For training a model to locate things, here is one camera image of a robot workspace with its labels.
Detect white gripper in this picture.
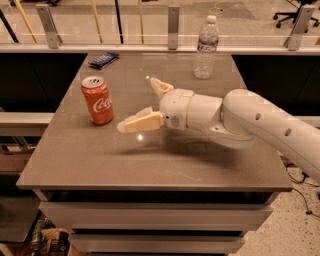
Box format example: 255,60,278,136
117,77,194,133

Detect red coke can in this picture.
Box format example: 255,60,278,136
81,76,113,125

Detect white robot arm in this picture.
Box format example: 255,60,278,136
117,78,320,182

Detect blue rxbar blueberry wrapper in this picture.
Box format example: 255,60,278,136
89,52,119,69

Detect clear plastic water bottle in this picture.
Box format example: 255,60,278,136
194,15,219,79

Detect upper grey cabinet drawer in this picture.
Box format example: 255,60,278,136
40,202,272,231

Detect grey cabinet drawer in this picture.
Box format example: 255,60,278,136
40,202,272,231
70,234,244,254

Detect lower grey cabinet drawer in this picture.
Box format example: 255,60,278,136
70,234,244,254

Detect black office chair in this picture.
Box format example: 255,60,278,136
273,0,319,28

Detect snack bags on floor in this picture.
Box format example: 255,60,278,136
30,219,70,256

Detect middle metal railing post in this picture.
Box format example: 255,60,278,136
168,5,180,50

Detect metal railing post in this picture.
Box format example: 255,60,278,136
36,4,62,49
284,4,315,51
168,5,180,50

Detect yellow cable coil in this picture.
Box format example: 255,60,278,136
208,1,228,15

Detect left metal railing post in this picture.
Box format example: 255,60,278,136
36,4,62,49

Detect right metal railing post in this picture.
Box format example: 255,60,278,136
284,4,315,51

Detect black power cable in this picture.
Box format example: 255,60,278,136
285,161,320,218

